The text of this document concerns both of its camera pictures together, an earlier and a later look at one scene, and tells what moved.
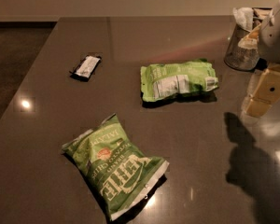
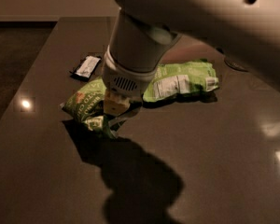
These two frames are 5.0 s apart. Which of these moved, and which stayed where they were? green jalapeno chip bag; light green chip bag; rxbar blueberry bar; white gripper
Moved: green jalapeno chip bag; white gripper
Stayed: rxbar blueberry bar; light green chip bag
